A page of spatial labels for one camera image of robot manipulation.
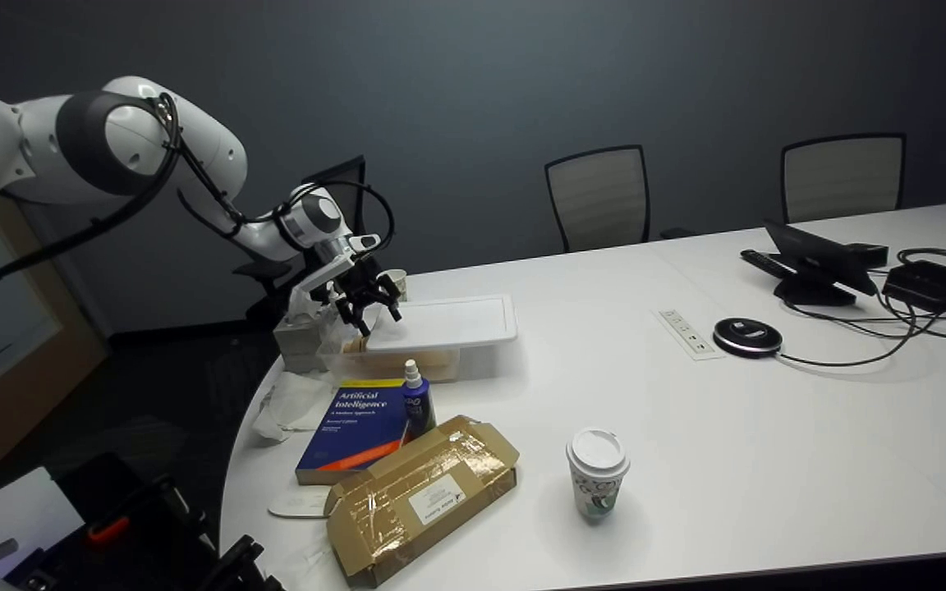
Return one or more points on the black conference device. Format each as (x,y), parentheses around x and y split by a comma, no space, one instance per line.
(815,267)

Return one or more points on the lidded paper coffee cup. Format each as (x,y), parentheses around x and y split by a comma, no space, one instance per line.
(595,472)

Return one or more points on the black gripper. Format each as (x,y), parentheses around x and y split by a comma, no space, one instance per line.
(357,279)

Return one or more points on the white paper slip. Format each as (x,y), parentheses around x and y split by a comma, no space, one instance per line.
(298,505)

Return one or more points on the grey office chair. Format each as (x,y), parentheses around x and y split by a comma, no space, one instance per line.
(599,198)
(843,176)

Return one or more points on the black equipment case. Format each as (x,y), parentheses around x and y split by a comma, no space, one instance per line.
(131,543)

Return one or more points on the blue and orange book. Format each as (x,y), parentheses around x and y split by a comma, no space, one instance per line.
(353,429)

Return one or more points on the flat brown cardboard box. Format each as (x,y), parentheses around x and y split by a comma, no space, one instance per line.
(420,494)

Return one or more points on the round black speaker puck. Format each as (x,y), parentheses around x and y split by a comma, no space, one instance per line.
(748,334)

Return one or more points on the tissue box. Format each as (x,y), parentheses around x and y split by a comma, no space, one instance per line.
(304,332)

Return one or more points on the white paper sheet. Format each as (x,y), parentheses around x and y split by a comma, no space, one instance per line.
(15,519)

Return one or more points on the translucent plastic box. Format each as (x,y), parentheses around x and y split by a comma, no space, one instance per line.
(409,362)

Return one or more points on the black power adapter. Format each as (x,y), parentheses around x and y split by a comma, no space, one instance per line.
(932,283)

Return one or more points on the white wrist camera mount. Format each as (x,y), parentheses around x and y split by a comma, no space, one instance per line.
(328,263)

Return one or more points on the small dark bottle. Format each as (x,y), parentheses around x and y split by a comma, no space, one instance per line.
(415,394)

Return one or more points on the crumpled white napkin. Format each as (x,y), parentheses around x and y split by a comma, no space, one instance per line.
(287,401)

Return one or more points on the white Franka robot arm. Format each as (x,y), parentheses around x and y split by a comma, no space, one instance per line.
(111,134)

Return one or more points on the white box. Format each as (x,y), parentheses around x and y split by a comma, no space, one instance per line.
(444,321)

